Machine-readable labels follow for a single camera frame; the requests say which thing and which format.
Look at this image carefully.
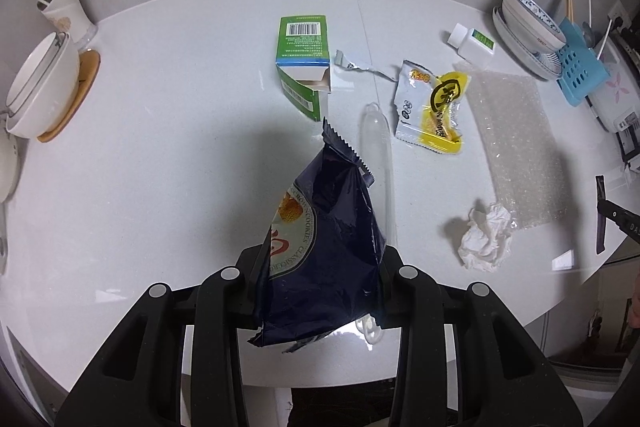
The purple sachet wrapper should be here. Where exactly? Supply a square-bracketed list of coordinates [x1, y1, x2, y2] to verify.
[596, 176, 606, 255]

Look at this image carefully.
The clear bubble wrap sheet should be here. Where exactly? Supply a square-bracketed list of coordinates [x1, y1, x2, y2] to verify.
[454, 62, 570, 230]

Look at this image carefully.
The dark blue cookie wrapper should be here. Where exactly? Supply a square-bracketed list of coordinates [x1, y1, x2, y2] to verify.
[250, 122, 385, 351]

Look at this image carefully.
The white bottle green label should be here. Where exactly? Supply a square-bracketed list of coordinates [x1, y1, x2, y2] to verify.
[447, 24, 496, 68]

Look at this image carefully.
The clear plastic toothbrush case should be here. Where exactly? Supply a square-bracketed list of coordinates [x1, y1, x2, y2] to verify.
[354, 102, 400, 350]

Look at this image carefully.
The green white carton box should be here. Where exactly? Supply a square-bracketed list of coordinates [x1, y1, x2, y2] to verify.
[274, 15, 332, 121]

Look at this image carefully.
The crumpled white tissue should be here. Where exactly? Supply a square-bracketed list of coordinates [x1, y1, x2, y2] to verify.
[458, 202, 516, 273]

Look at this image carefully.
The blue plastic utensil holder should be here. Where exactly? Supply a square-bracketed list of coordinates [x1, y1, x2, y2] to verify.
[556, 17, 610, 107]

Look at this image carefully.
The blue rimmed plate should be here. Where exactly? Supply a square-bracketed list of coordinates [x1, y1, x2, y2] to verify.
[491, 6, 562, 81]

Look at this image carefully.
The white plastic straw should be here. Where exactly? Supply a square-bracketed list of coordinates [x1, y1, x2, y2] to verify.
[596, 17, 613, 61]

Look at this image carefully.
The metal spoon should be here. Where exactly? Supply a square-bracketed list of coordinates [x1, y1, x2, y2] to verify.
[582, 22, 596, 49]

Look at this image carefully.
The blue patterned white bowl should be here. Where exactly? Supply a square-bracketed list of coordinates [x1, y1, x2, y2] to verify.
[501, 0, 566, 54]

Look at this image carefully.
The yellow white snack wrapper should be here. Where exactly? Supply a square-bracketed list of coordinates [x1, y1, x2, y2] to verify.
[394, 61, 472, 155]

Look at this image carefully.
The white bowl with lid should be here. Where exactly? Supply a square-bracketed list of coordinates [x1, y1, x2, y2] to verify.
[6, 32, 79, 139]

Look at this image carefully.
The wooden coaster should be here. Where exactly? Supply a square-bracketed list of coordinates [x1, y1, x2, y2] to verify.
[37, 49, 101, 143]

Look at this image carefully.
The torn silver wrapper strip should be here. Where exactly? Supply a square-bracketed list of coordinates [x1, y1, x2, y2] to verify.
[334, 50, 396, 82]

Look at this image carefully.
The wall socket with plug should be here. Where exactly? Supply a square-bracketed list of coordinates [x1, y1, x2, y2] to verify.
[608, 0, 631, 29]

